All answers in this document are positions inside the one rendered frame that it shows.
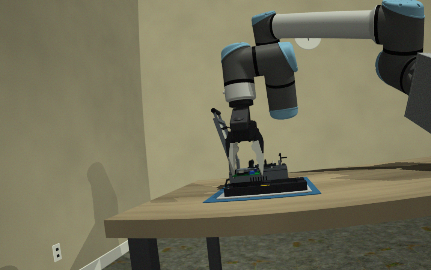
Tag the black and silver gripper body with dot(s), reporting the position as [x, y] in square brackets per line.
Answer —
[243, 135]

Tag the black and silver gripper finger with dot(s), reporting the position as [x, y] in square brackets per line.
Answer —
[258, 148]
[232, 149]

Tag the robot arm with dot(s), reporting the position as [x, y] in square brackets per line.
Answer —
[398, 25]

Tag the green circuit board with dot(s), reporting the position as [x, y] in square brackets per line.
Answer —
[242, 173]

